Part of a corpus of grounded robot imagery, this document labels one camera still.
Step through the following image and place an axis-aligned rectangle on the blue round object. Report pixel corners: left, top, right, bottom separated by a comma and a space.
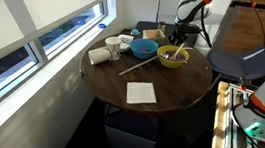
205, 37, 265, 86

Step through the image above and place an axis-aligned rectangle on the blue bowl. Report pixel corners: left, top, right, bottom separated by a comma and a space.
129, 36, 161, 62

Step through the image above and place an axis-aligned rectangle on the yellow bowl with cereal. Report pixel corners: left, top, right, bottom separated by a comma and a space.
156, 41, 192, 71

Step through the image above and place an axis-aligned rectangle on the white paper towel roll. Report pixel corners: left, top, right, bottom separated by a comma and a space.
86, 45, 112, 66

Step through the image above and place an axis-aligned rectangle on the small teal object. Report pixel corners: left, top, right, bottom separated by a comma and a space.
129, 27, 141, 37

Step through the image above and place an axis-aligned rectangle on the glass jar dark lid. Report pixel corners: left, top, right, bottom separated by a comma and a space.
157, 20, 168, 35

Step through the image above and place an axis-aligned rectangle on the white plastic spoon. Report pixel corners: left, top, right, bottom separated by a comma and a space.
183, 45, 195, 52

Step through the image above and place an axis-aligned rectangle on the dark padded chair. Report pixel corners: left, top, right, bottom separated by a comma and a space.
135, 14, 201, 54

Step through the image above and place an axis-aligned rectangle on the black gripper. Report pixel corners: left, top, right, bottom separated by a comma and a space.
166, 20, 203, 48

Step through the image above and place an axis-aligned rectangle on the long thin grey stick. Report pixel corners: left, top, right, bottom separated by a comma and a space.
116, 54, 161, 77

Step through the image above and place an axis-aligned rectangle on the grey box under table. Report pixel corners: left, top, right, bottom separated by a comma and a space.
104, 120, 157, 148

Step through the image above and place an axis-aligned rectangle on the blue tape roll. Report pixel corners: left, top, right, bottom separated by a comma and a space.
97, 22, 107, 30

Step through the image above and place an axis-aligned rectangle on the small wooden box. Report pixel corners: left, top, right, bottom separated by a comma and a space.
142, 27, 168, 47

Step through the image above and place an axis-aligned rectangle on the white paper napkin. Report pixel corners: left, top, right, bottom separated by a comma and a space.
123, 79, 158, 107

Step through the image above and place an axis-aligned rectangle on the white crumpled packet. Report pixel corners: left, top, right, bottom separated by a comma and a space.
116, 33, 136, 53

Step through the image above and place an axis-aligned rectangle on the white roller blind narrow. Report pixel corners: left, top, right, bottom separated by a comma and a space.
21, 0, 114, 33

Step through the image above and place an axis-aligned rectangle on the patterned paper cup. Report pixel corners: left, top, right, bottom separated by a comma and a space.
104, 35, 124, 62

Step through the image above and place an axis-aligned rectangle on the aluminium robot stand frame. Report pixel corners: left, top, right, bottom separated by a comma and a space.
203, 75, 265, 148

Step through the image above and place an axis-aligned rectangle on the white spoon in bowl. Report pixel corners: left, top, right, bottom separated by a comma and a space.
167, 42, 187, 62

